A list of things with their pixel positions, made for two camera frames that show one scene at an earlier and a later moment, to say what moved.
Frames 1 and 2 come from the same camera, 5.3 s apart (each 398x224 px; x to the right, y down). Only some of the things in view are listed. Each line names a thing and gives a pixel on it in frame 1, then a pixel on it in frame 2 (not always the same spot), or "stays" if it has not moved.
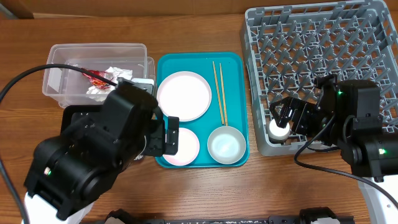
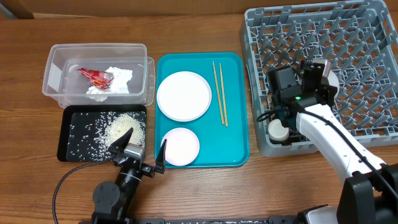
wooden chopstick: (217, 93) stays
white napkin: (96, 94) stays
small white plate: (188, 150) stays
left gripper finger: (171, 145) to (160, 165)
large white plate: (185, 94) stays
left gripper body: (155, 144) to (134, 172)
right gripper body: (308, 120) to (326, 91)
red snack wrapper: (99, 83) stays
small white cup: (277, 133) stays
